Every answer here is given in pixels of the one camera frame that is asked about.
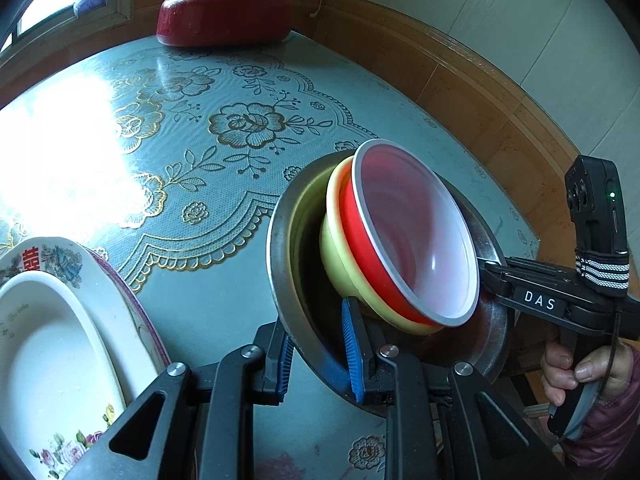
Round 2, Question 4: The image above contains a window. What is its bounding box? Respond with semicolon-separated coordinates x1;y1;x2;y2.
0;0;133;61

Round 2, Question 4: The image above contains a medium floral plate red print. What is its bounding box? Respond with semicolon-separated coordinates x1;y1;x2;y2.
0;236;168;480

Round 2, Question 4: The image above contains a red electric pot with lid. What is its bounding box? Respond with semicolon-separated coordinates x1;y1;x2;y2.
156;0;293;48

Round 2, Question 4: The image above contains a stainless steel bowl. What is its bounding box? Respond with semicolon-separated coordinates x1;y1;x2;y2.
266;150;516;416

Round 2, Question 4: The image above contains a large floral purple-rimmed plate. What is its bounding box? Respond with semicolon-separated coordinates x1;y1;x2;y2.
82;246;172;376

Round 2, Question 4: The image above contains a person's right hand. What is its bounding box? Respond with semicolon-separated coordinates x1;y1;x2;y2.
541;341;635;407

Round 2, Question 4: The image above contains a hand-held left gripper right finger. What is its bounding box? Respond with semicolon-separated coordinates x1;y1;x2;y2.
340;297;551;480

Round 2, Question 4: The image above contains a floral tablecloth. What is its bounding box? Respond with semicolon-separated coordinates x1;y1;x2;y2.
0;30;541;480

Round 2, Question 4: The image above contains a red plastic bowl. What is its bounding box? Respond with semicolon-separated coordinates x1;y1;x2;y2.
337;138;481;330

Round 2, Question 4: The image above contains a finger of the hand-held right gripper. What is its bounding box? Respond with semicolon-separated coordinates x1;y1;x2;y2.
476;256;577;318

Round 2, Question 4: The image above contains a person's right forearm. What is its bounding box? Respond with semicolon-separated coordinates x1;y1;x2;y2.
565;370;640;472

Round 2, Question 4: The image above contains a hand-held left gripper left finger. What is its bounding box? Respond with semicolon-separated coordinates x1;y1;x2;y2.
62;319;293;480

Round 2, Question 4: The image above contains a white floral bowl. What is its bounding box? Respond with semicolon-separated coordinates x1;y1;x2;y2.
0;270;128;480

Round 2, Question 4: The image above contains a yellow plastic bowl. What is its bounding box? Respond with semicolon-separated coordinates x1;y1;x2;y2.
320;155;446;336

